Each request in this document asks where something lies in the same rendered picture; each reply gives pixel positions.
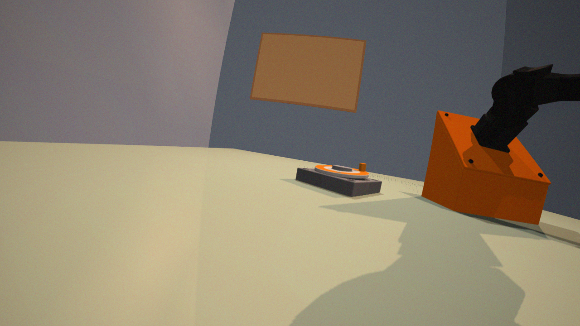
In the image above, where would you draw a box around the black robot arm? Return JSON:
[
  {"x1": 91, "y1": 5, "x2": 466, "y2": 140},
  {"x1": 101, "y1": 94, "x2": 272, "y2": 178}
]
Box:
[{"x1": 470, "y1": 64, "x2": 580, "y2": 153}]

